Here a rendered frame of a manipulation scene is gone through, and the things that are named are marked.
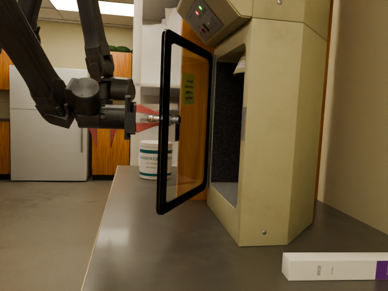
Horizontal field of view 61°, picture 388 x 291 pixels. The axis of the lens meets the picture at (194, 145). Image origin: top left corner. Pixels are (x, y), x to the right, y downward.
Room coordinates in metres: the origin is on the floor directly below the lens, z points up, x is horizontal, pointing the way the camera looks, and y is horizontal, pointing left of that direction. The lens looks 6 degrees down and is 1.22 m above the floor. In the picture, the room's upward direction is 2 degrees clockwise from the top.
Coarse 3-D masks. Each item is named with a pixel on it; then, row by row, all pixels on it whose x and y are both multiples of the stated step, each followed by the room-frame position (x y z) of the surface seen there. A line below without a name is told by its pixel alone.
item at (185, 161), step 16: (176, 48) 0.75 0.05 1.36; (176, 64) 0.75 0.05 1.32; (192, 64) 0.84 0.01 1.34; (208, 64) 0.95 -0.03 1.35; (160, 80) 0.70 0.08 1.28; (176, 80) 0.76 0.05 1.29; (192, 80) 0.85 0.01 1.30; (160, 96) 0.70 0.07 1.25; (176, 96) 0.76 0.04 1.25; (192, 96) 0.85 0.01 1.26; (160, 112) 0.70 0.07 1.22; (176, 112) 0.76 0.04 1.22; (192, 112) 0.85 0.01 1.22; (160, 128) 0.70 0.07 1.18; (192, 128) 0.86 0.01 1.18; (160, 144) 0.70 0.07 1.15; (176, 144) 0.77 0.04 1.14; (192, 144) 0.86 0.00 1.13; (160, 160) 0.70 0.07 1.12; (176, 160) 0.77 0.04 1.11; (192, 160) 0.87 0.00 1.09; (160, 176) 0.70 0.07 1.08; (176, 176) 0.77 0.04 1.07; (192, 176) 0.87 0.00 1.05; (176, 192) 0.78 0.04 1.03
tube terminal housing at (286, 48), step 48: (288, 0) 0.69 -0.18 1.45; (240, 48) 0.79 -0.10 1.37; (288, 48) 0.69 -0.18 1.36; (288, 96) 0.69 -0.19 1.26; (240, 144) 0.71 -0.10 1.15; (288, 144) 0.70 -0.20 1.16; (240, 192) 0.69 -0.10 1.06; (288, 192) 0.70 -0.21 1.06; (240, 240) 0.68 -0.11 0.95; (288, 240) 0.70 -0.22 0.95
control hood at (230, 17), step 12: (180, 0) 0.89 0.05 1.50; (192, 0) 0.81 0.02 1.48; (204, 0) 0.76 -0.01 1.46; (216, 0) 0.71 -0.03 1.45; (228, 0) 0.67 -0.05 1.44; (240, 0) 0.67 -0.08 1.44; (252, 0) 0.68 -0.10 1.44; (180, 12) 0.95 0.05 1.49; (216, 12) 0.75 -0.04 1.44; (228, 12) 0.70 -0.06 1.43; (240, 12) 0.67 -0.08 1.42; (228, 24) 0.75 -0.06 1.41; (240, 24) 0.73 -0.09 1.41; (216, 36) 0.87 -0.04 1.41
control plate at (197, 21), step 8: (200, 0) 0.77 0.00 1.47; (192, 8) 0.85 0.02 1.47; (208, 8) 0.77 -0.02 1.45; (192, 16) 0.89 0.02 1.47; (200, 16) 0.84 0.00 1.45; (208, 16) 0.80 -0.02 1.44; (216, 16) 0.77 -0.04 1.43; (192, 24) 0.94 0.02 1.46; (200, 24) 0.89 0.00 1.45; (216, 24) 0.80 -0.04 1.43; (208, 32) 0.88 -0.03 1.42
